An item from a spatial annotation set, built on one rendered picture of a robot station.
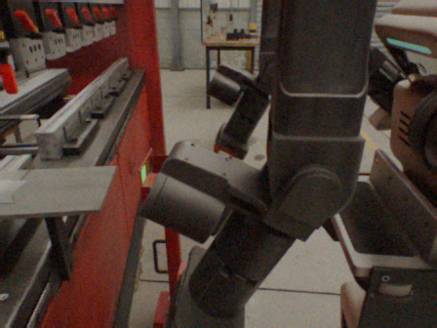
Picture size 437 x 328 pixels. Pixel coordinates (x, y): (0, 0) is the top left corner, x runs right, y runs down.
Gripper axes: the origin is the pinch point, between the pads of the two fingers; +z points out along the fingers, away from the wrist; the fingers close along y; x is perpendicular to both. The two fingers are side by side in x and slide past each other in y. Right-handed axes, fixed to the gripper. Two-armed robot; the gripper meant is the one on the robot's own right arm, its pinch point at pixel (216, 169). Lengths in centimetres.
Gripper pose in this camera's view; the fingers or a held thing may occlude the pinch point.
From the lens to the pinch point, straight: 74.6
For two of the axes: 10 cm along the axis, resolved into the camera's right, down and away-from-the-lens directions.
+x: 8.9, 4.4, 1.2
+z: -4.5, 7.9, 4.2
